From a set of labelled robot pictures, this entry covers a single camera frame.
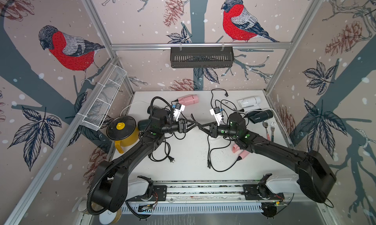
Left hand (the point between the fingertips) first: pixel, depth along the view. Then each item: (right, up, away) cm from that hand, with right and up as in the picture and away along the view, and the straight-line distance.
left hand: (197, 122), depth 73 cm
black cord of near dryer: (+8, -20, +14) cm, 26 cm away
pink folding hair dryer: (-5, +12, +37) cm, 39 cm away
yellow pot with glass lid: (-43, -6, +12) cm, 45 cm away
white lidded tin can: (-40, -41, -10) cm, 58 cm away
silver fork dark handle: (+53, -6, +25) cm, 59 cm away
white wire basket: (-59, +5, +12) cm, 60 cm away
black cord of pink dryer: (-18, +11, +37) cm, 43 cm away
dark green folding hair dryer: (+43, +1, +26) cm, 50 cm away
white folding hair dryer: (+41, +10, +35) cm, 55 cm away
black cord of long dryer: (-15, -24, +12) cm, 30 cm away
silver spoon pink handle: (+49, -5, +27) cm, 57 cm away
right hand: (+2, -2, +1) cm, 3 cm away
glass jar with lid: (-50, -35, -12) cm, 62 cm away
